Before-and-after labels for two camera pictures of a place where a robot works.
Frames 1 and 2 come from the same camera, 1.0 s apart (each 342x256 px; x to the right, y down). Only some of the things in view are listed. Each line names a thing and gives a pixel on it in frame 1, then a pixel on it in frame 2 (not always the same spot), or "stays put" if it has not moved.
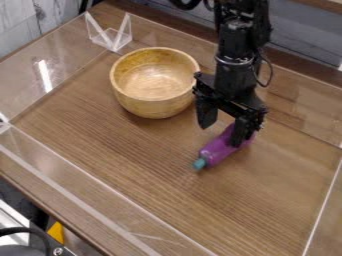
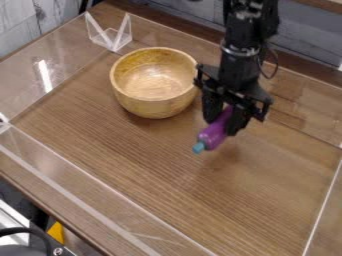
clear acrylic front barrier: (111, 222) stays put
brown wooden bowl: (152, 81) stays put
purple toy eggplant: (219, 148) → (211, 137)
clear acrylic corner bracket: (108, 37) stays put
